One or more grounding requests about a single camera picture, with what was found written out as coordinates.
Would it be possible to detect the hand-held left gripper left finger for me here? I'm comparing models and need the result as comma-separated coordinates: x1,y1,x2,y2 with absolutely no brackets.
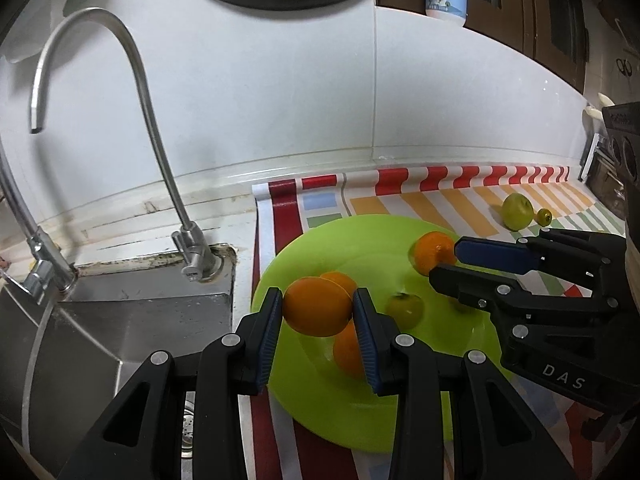
57,287,285,480

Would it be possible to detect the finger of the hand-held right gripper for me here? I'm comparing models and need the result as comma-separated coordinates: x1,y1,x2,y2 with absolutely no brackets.
428,265,626,345
454,227,626,306

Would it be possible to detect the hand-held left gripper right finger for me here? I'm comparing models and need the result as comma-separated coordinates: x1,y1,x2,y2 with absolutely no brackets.
351,287,583,480

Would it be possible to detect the orange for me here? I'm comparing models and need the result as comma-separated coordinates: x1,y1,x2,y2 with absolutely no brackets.
411,231,458,277
319,271,359,301
283,276,354,337
332,317,368,381

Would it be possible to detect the green tomato with stem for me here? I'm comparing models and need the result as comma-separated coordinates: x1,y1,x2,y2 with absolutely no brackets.
386,292,425,332

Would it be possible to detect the green plate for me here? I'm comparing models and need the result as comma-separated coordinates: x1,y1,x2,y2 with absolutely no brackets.
250,214,506,456

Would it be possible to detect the green apple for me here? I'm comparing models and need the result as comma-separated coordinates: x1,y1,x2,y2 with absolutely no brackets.
501,193,535,232

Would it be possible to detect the colourful striped mat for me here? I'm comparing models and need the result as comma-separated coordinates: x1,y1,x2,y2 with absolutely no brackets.
239,164,640,480

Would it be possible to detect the stainless steel sink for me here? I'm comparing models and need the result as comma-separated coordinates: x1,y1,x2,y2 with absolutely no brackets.
0,245,241,480

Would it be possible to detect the large chrome faucet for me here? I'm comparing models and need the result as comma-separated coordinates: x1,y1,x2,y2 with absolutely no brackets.
0,145,78,306

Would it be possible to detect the slim gooseneck faucet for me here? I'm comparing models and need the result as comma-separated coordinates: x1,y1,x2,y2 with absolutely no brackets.
29,7,223,283

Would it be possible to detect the cream-handled saucepan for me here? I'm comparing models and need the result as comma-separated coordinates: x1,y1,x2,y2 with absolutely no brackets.
582,92,608,123

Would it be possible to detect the dark wooden window frame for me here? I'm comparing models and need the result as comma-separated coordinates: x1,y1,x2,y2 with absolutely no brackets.
375,0,588,96

